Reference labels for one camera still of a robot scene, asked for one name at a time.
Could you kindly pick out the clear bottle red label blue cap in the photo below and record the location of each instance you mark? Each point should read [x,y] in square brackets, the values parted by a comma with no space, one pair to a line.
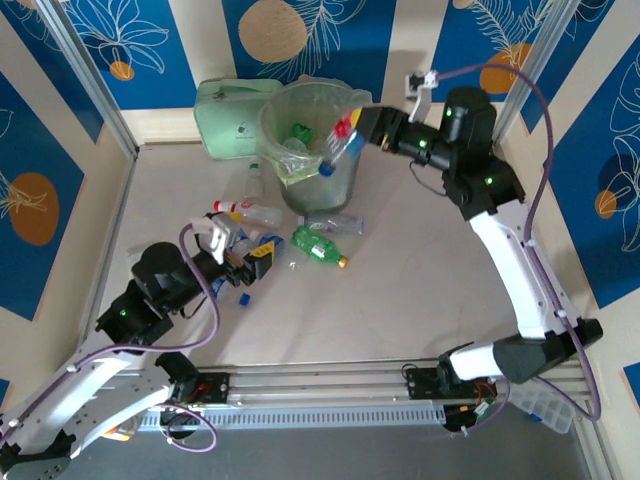
[336,150]

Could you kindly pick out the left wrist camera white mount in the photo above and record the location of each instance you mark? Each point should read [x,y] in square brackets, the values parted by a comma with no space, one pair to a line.
[216,240]

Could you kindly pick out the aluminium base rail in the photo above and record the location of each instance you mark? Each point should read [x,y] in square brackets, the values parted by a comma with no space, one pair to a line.
[320,382]

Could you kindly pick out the loose blue bottle cap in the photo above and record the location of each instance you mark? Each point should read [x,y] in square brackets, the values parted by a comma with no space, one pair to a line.
[244,299]

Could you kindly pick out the small green bottle gold cap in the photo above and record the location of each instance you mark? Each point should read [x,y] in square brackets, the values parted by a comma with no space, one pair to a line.
[302,132]

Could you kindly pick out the translucent green bin liner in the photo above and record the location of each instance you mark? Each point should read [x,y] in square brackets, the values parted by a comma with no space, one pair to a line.
[295,170]

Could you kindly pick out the large green bottle gold cap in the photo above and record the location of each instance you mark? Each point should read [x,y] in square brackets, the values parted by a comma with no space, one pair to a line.
[317,247]

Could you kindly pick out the crushed clear bottle blue label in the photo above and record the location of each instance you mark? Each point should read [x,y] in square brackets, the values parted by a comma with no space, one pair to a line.
[241,246]

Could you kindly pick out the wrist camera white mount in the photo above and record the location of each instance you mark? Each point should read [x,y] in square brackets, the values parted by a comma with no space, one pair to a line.
[420,95]
[216,240]

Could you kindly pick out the translucent green plastic bin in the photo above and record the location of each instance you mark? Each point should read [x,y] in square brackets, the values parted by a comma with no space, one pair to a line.
[320,195]

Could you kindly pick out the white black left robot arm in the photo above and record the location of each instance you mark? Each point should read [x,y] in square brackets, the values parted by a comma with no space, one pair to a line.
[90,380]

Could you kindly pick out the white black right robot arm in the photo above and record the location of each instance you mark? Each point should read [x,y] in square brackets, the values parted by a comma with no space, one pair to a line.
[510,270]

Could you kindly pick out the aluminium table side rail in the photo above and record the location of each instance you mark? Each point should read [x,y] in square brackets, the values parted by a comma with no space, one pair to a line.
[120,205]

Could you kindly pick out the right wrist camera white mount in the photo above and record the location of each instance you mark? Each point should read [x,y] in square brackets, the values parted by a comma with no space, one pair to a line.
[420,95]

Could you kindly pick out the clear plastic compartment box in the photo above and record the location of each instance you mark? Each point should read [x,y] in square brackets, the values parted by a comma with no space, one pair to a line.
[545,407]

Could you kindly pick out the mint green fabric bag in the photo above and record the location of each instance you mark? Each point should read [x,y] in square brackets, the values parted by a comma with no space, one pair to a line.
[225,120]

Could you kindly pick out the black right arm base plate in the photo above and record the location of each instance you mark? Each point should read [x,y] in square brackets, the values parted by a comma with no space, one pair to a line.
[420,382]

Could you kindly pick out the aluminium frame post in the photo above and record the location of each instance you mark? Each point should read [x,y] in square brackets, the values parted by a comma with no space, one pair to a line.
[90,75]
[532,75]

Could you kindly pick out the clear bottle purple label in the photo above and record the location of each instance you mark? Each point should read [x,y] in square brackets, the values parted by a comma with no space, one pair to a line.
[332,224]

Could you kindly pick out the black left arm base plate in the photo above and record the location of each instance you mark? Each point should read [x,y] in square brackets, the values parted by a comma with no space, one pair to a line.
[215,385]

